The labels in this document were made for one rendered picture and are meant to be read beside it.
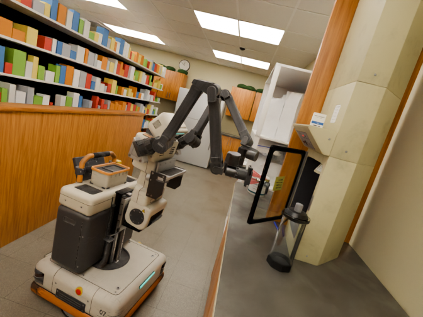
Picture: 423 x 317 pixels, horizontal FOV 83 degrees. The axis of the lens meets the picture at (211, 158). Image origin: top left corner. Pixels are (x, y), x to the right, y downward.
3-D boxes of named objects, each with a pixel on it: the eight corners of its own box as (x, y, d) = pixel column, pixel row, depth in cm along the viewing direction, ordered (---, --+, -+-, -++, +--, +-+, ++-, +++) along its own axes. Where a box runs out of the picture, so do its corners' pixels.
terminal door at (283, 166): (282, 218, 135) (306, 150, 127) (247, 224, 115) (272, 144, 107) (281, 217, 135) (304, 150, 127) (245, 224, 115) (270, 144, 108)
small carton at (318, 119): (320, 129, 107) (325, 116, 106) (321, 128, 103) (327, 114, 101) (309, 126, 109) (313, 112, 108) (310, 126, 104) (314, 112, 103)
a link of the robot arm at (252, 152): (248, 140, 153) (243, 135, 145) (264, 146, 147) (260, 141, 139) (240, 157, 151) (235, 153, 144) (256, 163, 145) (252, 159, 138)
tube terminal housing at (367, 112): (325, 239, 135) (378, 102, 120) (349, 276, 103) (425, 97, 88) (281, 226, 137) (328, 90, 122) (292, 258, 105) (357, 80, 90)
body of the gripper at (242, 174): (252, 168, 118) (238, 164, 118) (247, 187, 119) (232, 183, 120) (252, 165, 124) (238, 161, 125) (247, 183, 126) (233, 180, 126)
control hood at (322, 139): (308, 146, 128) (315, 128, 126) (329, 156, 96) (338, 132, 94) (287, 141, 129) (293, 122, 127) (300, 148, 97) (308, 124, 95)
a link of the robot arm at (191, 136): (219, 92, 175) (214, 84, 166) (235, 97, 168) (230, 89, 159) (189, 145, 172) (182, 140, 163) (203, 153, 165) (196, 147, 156)
